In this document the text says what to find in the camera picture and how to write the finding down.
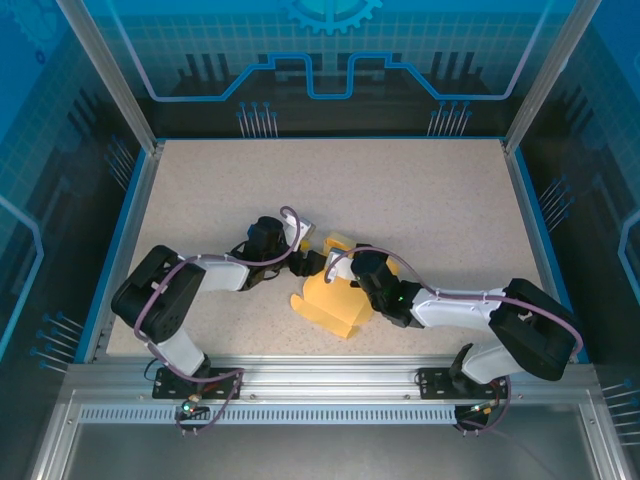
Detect yellow paper box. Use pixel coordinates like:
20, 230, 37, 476
290, 259, 401, 342

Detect blue table edge strip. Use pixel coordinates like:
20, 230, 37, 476
73, 147, 151, 364
513, 147, 594, 365

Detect green LED connector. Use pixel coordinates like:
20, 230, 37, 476
180, 394, 210, 420
467, 399, 503, 419

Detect aluminium front rail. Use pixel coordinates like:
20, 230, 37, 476
64, 353, 599, 401

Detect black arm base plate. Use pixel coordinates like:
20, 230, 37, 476
152, 367, 246, 401
417, 367, 511, 401

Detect aluminium side rail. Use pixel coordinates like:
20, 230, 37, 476
82, 142, 167, 362
501, 142, 577, 362

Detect slotted cable duct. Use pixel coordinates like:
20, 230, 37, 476
78, 405, 459, 426

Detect purple cable loop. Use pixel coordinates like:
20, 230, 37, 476
452, 372, 516, 439
174, 368, 247, 437

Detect aluminium corner post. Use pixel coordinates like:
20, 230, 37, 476
54, 0, 167, 156
501, 0, 604, 156

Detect aluminium lower frame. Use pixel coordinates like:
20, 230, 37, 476
27, 388, 640, 480

